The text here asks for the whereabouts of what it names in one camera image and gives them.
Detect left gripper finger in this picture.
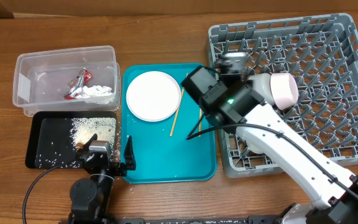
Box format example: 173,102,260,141
78,134,98,153
124,136,136,170

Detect rice and food scraps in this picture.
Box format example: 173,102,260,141
35,118,116,169

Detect white napkin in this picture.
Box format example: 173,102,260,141
73,85,114,105

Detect red snack wrapper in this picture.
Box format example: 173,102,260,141
64,68,93,100

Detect white round plate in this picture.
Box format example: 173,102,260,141
126,71,181,122

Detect pink bowl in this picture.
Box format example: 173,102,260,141
270,73,299,110

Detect grey bowl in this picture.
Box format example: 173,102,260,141
249,73,275,106

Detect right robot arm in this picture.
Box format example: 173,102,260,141
181,66,358,223

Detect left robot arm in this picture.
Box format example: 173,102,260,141
68,134,136,223

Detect grey dishwasher rack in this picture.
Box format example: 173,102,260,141
206,13,358,166

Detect black plastic tray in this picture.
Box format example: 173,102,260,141
25,111,117,169

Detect teal serving tray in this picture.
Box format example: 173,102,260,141
121,63,217,184

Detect clear plastic bin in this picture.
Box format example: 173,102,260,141
12,45,121,117

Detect left wooden chopstick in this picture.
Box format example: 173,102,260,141
170,87,185,137

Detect wooden chopstick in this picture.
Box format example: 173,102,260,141
198,108,203,132
170,87,185,137

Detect right wooden chopstick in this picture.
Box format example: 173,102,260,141
198,108,203,132

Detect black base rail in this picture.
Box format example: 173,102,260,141
58,215,281,224

